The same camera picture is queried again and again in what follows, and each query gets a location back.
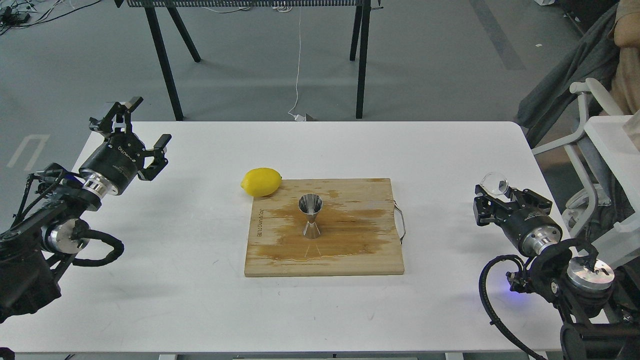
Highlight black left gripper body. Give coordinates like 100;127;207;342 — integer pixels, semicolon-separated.
79;137;145;195

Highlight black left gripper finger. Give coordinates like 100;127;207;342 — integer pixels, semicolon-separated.
89;96;144;143
136;134;172;182

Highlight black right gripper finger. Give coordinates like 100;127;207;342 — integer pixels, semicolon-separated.
507;187;553;214
473;184;514;227

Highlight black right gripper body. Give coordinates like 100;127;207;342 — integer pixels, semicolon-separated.
500;207;563;258

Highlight small clear glass cup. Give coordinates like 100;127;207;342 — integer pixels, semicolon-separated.
479;172;509;197

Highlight steel double jigger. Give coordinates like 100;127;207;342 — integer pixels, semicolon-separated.
298;193;323;239

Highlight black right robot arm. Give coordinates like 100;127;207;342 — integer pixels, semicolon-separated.
473;182;639;360

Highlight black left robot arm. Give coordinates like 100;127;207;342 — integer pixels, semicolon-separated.
0;96;171;321

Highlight yellow lemon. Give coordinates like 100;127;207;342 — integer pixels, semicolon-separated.
240;167;282;198

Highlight wooden cutting board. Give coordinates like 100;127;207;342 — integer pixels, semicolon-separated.
244;178;405;277

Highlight person in tan shirt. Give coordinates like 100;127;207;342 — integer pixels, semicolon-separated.
609;0;640;116

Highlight black metal trestle table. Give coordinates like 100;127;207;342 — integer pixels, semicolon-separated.
115;0;383;121

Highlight black cables on floor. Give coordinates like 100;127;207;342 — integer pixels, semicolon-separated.
0;0;103;36

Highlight white hanging cable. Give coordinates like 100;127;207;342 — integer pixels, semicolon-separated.
287;7;307;122

